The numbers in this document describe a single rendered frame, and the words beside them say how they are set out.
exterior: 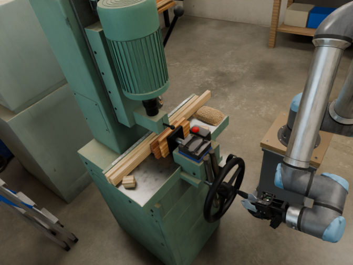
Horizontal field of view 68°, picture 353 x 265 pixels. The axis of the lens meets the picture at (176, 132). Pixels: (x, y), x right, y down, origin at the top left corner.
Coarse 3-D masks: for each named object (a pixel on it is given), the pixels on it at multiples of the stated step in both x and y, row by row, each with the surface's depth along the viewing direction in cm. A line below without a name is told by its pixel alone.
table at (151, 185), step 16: (224, 128) 127; (144, 160) 111; (160, 160) 110; (144, 176) 105; (160, 176) 104; (176, 176) 107; (192, 176) 106; (128, 192) 100; (144, 192) 99; (160, 192) 101; (144, 208) 96
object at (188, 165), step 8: (216, 144) 104; (176, 152) 104; (216, 152) 105; (176, 160) 106; (184, 160) 102; (192, 160) 100; (184, 168) 106; (192, 168) 102; (200, 168) 99; (200, 176) 102
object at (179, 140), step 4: (176, 128) 109; (180, 128) 109; (172, 132) 107; (176, 132) 108; (180, 132) 110; (168, 136) 106; (172, 136) 106; (176, 136) 109; (180, 136) 111; (168, 140) 106; (172, 140) 108; (176, 140) 109; (180, 140) 108; (168, 144) 108; (172, 144) 109; (176, 144) 111; (172, 148) 110
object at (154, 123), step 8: (136, 112) 108; (144, 112) 107; (160, 112) 106; (136, 120) 112; (144, 120) 107; (152, 120) 103; (160, 120) 104; (168, 120) 108; (152, 128) 107; (160, 128) 106
